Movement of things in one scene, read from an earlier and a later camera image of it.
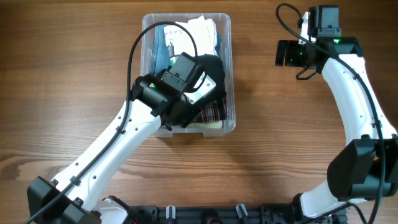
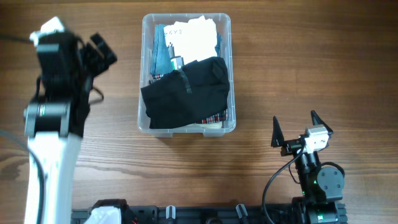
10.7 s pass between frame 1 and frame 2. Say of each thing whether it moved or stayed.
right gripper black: moved
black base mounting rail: stayed
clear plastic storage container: stayed
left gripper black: moved
